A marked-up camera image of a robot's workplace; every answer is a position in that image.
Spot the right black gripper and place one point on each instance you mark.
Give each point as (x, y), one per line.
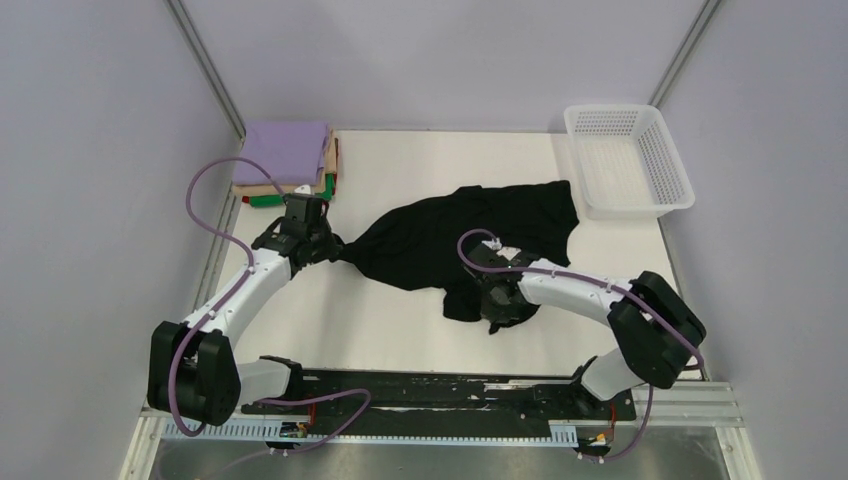
(507, 313)

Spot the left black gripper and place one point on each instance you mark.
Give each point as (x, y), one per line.
(330, 248)

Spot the black t shirt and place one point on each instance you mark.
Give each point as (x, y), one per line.
(419, 245)

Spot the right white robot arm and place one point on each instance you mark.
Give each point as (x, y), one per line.
(657, 334)

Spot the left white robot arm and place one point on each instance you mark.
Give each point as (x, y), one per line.
(193, 373)

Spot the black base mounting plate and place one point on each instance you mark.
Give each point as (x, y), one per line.
(411, 388)

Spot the folded green t shirt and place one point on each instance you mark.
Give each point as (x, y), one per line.
(266, 196)

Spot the folded red t shirt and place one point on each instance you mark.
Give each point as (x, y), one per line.
(261, 196)

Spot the folded beige t shirt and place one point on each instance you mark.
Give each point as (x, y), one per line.
(331, 158)

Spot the folded purple t shirt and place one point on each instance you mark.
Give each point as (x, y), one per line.
(292, 152)

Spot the white plastic laundry basket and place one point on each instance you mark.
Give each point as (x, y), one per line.
(628, 165)

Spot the white slotted cable duct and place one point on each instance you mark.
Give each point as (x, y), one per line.
(278, 432)

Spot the aluminium frame rail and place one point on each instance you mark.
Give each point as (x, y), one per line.
(520, 409)

